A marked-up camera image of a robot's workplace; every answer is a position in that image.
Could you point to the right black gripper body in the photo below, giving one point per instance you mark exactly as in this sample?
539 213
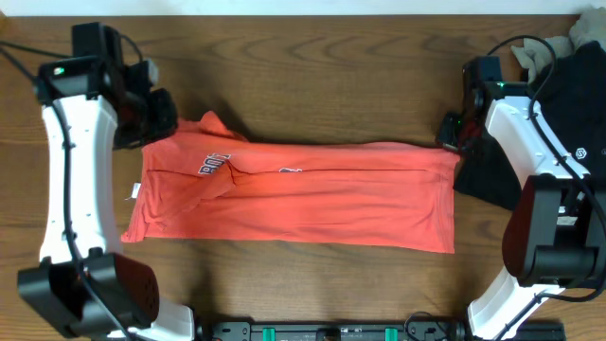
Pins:
451 134

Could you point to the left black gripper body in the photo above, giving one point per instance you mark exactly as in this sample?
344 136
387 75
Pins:
154 121

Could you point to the orange red t-shirt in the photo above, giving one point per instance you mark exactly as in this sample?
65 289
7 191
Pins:
208 182

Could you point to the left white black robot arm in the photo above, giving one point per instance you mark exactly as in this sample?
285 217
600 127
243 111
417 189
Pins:
83 284

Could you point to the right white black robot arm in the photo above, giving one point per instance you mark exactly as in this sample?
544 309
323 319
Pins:
554 244

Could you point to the black garment with logo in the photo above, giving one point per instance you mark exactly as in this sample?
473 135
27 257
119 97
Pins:
573 102

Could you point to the grey cloth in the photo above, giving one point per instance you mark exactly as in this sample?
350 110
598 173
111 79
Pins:
535 57

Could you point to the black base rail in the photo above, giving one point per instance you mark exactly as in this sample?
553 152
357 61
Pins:
416 329

